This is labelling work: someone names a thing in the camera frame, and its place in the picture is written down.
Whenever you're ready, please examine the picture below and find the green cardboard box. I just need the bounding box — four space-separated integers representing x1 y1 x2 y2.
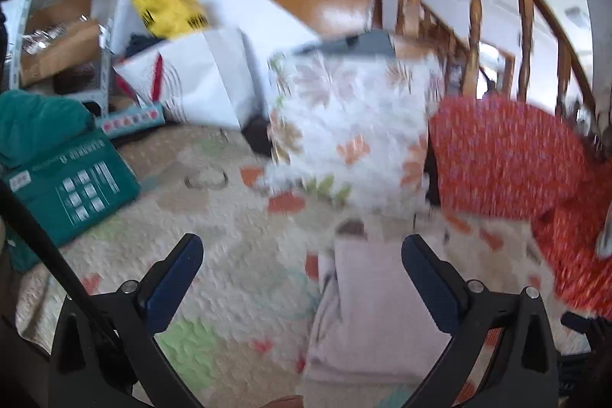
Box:
2 130 142 249

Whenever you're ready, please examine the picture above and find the red floral blanket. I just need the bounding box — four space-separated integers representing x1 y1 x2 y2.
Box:
427 96 612 315

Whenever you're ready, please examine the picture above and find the white floral pillow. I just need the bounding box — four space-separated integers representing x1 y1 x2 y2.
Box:
267 52 433 218

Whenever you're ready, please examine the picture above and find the dark cloth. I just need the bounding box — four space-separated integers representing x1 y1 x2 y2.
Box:
241 115 274 156

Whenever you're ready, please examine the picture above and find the pink patterned long box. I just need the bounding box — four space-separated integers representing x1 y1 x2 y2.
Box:
94 101 166 137

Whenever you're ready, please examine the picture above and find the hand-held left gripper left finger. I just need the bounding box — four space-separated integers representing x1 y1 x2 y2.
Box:
49 233 205 408

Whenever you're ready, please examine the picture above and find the wooden staircase with banister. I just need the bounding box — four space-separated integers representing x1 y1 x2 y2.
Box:
138 0 603 136

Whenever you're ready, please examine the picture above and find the cream quilted bed cover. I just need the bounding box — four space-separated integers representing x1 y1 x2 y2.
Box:
14 124 575 408

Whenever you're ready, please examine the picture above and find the teal cloth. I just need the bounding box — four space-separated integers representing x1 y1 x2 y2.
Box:
0 90 96 172

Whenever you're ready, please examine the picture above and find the yellow plastic bag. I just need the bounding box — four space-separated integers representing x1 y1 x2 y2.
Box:
131 0 210 40

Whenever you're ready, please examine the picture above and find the white paper bag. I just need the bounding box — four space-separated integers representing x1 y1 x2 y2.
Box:
114 28 261 130

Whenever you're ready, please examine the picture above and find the pink towel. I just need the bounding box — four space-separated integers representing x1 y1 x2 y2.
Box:
303 235 462 386

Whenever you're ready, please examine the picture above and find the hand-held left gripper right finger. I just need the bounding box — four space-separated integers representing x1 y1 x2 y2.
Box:
399 233 558 408

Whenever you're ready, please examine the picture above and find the grey flat box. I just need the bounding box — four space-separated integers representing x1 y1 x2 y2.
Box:
291 30 397 59

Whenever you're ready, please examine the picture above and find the brown cardboard box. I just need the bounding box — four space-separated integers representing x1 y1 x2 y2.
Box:
20 0 103 88

